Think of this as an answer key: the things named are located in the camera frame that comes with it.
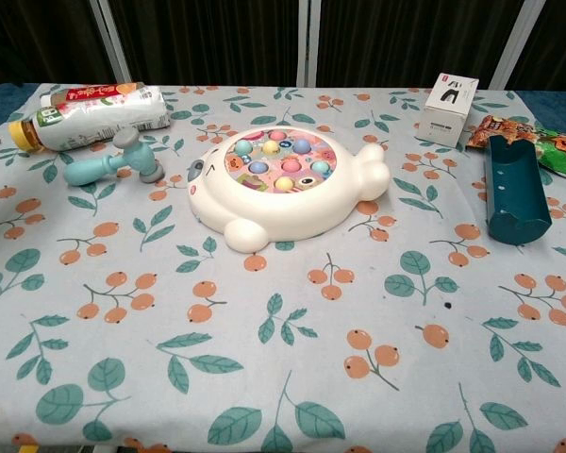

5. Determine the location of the brown drink bottle red label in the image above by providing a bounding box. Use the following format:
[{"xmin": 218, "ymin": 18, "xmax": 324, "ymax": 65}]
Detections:
[{"xmin": 40, "ymin": 82, "xmax": 147, "ymax": 108}]

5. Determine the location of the small white carton box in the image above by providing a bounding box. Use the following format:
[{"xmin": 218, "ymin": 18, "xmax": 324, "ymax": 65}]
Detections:
[{"xmin": 414, "ymin": 73, "xmax": 481, "ymax": 147}]

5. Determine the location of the white-labelled tea bottle yellow cap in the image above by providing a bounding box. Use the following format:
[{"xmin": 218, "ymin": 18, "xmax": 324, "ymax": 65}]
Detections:
[{"xmin": 8, "ymin": 87, "xmax": 173, "ymax": 153}]

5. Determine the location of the dark pleated folding screen panel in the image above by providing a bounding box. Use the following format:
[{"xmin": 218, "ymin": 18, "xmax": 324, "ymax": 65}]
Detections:
[
  {"xmin": 308, "ymin": 0, "xmax": 529, "ymax": 91},
  {"xmin": 492, "ymin": 0, "xmax": 566, "ymax": 93},
  {"xmin": 101, "ymin": 0, "xmax": 310, "ymax": 89},
  {"xmin": 0, "ymin": 0, "xmax": 119, "ymax": 93}
]

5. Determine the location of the dark teal plastic container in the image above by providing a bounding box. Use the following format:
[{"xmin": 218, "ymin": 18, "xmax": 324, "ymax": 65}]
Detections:
[{"xmin": 483, "ymin": 135, "xmax": 553, "ymax": 246}]

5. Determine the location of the floral fruit print tablecloth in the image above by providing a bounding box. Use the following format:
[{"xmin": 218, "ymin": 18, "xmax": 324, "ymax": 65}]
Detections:
[{"xmin": 0, "ymin": 83, "xmax": 566, "ymax": 453}]

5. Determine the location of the orange green snack bag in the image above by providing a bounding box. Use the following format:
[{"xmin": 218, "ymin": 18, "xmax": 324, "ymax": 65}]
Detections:
[{"xmin": 465, "ymin": 114, "xmax": 566, "ymax": 183}]

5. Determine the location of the teal grey toy hammer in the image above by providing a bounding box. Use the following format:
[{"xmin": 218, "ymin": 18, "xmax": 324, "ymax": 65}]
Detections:
[{"xmin": 63, "ymin": 126, "xmax": 166, "ymax": 188}]

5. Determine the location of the white whack-a-mole toy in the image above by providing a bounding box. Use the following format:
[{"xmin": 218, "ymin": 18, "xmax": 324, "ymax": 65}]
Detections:
[{"xmin": 187, "ymin": 126, "xmax": 391, "ymax": 251}]

